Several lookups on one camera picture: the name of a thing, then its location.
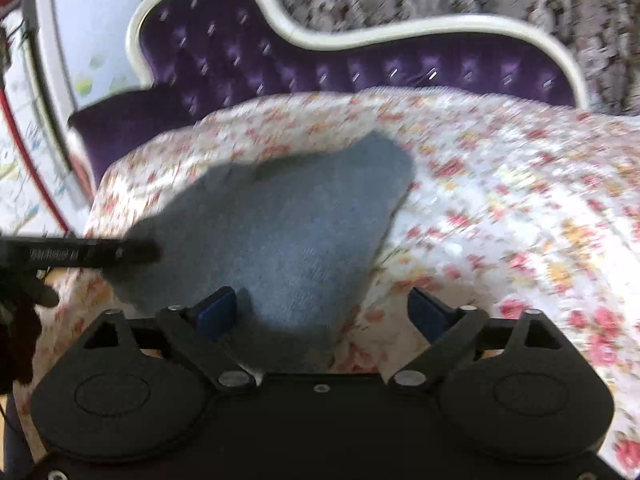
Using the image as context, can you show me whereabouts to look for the grey argyle knit sweater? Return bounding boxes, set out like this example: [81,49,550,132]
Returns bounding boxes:
[104,132,414,373]

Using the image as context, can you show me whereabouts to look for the purple tufted velvet sofa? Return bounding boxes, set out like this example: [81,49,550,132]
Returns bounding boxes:
[67,0,589,187]

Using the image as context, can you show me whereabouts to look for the floral quilted bedspread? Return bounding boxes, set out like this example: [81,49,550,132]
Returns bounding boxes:
[14,86,640,476]

